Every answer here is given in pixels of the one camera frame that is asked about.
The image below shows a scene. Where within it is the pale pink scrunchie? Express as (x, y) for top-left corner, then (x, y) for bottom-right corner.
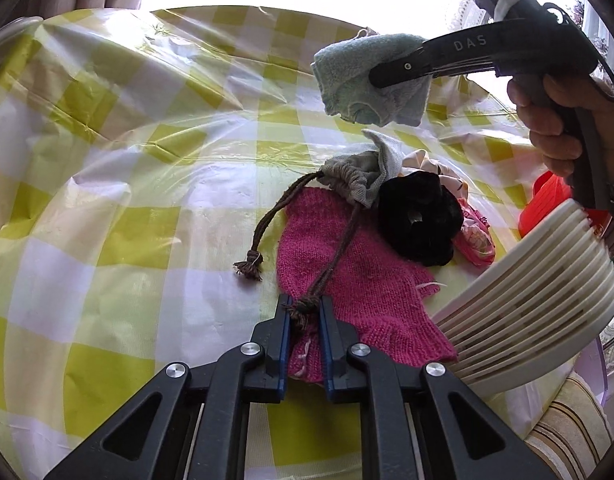
(402, 150), (470, 201)

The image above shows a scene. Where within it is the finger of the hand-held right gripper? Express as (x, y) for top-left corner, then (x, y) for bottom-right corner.
(369, 20), (508, 88)

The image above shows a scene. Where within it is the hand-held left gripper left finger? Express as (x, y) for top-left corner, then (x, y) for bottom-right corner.
(42, 294), (292, 480)

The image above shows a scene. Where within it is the person's right hand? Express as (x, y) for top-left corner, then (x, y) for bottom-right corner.
(507, 74), (614, 187)

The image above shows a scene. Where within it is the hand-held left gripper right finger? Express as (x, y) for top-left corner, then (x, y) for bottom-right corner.
(319, 295), (558, 480)

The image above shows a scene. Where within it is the black fuzzy scrunchie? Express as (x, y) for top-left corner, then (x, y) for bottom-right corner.
(377, 172), (465, 267)

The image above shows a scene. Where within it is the red thermos bottle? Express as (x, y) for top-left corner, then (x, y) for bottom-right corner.
(518, 170), (612, 241)

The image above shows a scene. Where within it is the light blue towel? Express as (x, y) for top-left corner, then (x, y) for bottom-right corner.
(310, 33), (432, 127)

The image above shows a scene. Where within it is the pink knitted garment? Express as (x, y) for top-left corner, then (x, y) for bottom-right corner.
(277, 186), (458, 385)

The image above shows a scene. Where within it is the white ribbed plastic device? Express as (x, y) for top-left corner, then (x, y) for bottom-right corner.
(431, 198), (614, 397)

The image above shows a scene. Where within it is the yellow white checkered tablecloth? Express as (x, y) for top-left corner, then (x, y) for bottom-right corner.
(0, 7), (608, 466)

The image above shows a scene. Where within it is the grey drawstring pouch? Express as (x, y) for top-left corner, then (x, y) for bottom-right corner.
(233, 129), (405, 331)

